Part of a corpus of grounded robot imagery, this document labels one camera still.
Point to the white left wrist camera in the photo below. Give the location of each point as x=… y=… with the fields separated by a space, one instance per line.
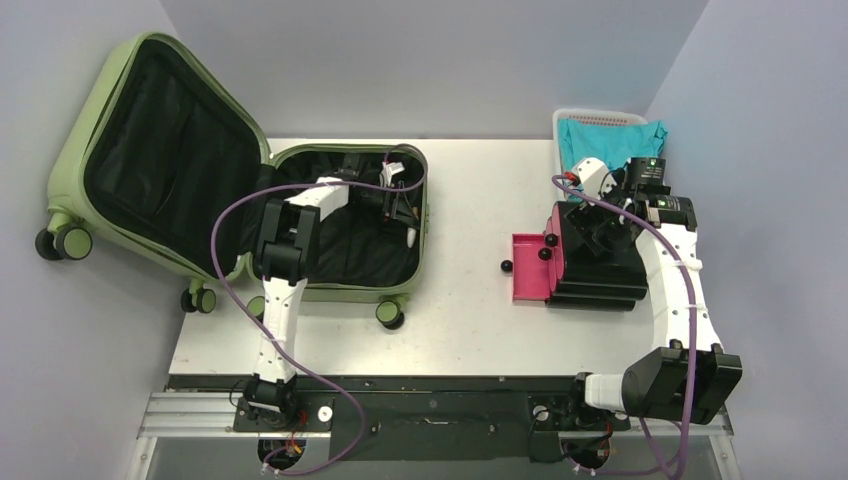
x=389 y=171

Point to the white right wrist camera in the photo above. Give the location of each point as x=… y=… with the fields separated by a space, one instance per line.
x=595 y=178

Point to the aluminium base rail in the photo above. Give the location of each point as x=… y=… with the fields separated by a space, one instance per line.
x=211 y=415

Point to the white perforated plastic basket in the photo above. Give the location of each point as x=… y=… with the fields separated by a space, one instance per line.
x=599 y=117

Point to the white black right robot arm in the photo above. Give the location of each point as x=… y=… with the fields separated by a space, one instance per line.
x=686 y=375

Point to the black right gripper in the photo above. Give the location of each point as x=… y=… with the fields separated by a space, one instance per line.
x=597 y=230

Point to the green hard-shell suitcase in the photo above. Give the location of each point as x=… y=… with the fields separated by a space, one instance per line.
x=163 y=161

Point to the teal garment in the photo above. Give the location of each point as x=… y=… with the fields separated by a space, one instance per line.
x=613 y=145

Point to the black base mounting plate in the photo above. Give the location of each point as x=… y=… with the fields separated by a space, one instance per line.
x=416 y=418

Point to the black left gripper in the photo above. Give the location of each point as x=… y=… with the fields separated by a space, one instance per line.
x=397 y=208

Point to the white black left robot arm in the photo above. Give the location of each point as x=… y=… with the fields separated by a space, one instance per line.
x=287 y=252

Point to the black and pink storage organizer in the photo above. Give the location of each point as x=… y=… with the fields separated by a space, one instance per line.
x=565 y=266

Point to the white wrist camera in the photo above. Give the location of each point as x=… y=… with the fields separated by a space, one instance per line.
x=389 y=171
x=595 y=178

